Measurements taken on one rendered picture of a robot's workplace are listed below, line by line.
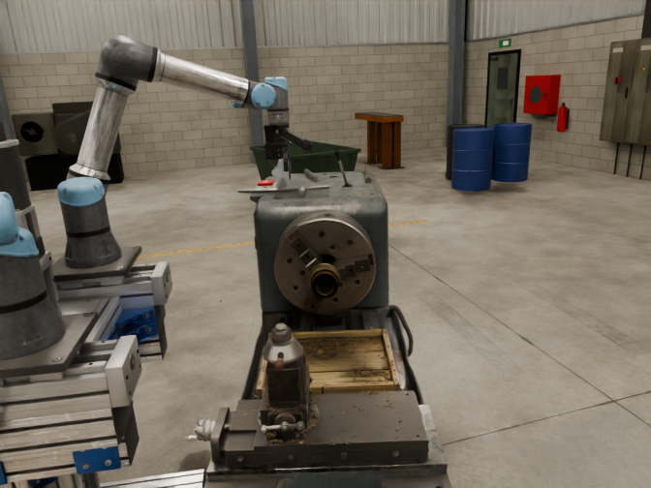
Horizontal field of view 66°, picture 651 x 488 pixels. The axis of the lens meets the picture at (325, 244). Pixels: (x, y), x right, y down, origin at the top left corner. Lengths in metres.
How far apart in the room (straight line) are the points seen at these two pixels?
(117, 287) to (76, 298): 0.12
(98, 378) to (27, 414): 0.15
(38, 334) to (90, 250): 0.47
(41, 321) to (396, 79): 11.68
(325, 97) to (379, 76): 1.36
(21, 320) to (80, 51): 10.47
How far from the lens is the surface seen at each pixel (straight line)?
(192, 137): 11.38
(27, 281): 1.09
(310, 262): 1.47
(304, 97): 11.70
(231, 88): 1.57
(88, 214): 1.52
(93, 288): 1.57
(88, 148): 1.66
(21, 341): 1.10
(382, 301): 1.78
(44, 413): 1.17
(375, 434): 1.05
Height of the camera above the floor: 1.62
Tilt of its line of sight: 18 degrees down
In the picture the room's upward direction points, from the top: 3 degrees counter-clockwise
